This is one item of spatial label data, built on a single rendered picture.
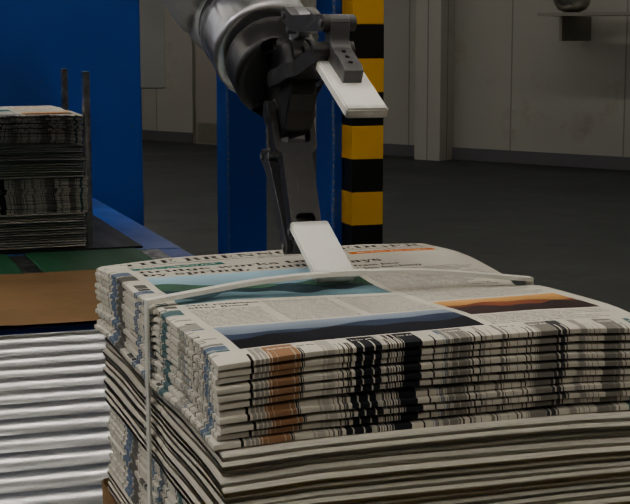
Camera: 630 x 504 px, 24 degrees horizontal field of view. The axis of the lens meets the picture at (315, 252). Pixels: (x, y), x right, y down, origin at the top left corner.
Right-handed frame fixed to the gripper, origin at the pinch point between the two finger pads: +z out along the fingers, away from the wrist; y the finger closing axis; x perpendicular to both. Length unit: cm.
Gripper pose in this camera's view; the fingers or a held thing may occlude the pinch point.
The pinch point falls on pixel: (346, 190)
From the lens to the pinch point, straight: 102.1
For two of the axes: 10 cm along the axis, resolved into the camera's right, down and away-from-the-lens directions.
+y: -1.5, 8.2, 5.5
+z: 2.9, 5.7, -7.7
